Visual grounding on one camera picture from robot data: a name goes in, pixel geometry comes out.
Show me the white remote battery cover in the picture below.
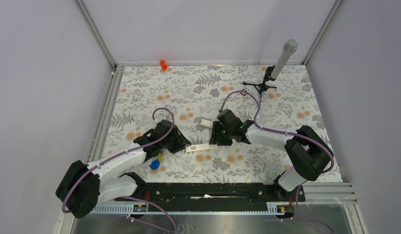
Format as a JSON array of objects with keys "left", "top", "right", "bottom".
[{"left": 185, "top": 143, "right": 218, "bottom": 153}]

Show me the white remote control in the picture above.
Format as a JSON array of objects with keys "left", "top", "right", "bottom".
[{"left": 200, "top": 119, "right": 213, "bottom": 129}]

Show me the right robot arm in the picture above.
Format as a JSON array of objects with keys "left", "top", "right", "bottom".
[{"left": 209, "top": 109, "right": 334, "bottom": 201}]

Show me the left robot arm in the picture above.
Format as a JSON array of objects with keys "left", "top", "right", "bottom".
[{"left": 56, "top": 120, "right": 191, "bottom": 218}]

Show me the black microphone tripod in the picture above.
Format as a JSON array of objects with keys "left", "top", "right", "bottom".
[{"left": 242, "top": 66, "right": 277, "bottom": 97}]

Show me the floral tablecloth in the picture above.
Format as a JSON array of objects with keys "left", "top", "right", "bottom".
[{"left": 89, "top": 65, "right": 329, "bottom": 182}]

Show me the red toy block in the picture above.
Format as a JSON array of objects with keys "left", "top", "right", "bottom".
[{"left": 160, "top": 59, "right": 168, "bottom": 71}]

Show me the grey microphone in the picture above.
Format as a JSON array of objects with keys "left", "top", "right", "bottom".
[{"left": 269, "top": 39, "right": 298, "bottom": 81}]

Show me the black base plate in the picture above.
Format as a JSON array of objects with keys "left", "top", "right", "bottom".
[{"left": 132, "top": 182, "right": 306, "bottom": 212}]

